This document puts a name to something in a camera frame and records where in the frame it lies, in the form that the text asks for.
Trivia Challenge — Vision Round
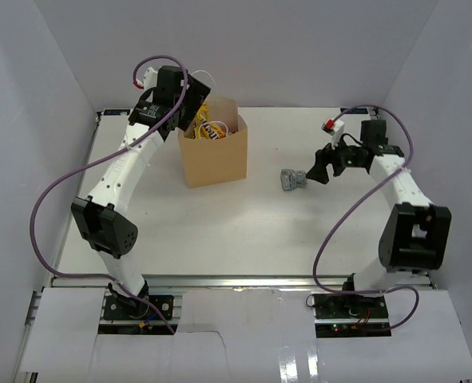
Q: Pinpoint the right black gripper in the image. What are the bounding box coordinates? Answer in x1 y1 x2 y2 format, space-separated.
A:
306 132 363 185

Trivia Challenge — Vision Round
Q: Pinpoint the silver foil snack packet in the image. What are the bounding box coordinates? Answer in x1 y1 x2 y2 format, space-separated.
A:
280 169 307 192

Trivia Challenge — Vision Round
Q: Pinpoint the yellow M&M's packet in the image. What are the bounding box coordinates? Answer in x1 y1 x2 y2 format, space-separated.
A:
192 104 229 140

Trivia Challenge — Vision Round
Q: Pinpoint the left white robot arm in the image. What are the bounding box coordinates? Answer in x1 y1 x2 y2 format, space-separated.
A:
71 65 211 318

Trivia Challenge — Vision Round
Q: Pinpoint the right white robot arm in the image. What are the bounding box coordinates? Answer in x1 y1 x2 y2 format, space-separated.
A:
306 120 452 318

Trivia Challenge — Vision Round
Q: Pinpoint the brown paper bag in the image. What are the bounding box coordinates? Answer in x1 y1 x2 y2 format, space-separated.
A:
174 70 249 189

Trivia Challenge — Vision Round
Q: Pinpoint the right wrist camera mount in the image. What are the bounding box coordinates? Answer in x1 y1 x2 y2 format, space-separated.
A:
321 119 345 149

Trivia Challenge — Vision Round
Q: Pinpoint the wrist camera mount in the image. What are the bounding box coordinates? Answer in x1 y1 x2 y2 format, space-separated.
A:
321 119 345 149
134 66 158 90

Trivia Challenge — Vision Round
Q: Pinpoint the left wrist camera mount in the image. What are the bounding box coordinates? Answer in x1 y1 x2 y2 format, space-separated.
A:
134 66 158 90

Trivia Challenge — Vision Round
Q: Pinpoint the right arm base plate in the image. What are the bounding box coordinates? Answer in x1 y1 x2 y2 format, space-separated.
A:
305 294 391 339

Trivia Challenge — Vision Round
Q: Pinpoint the aluminium table frame rail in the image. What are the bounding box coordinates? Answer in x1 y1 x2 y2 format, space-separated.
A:
51 275 432 289

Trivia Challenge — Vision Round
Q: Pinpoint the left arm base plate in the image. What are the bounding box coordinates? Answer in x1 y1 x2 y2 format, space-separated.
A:
101 294 174 321

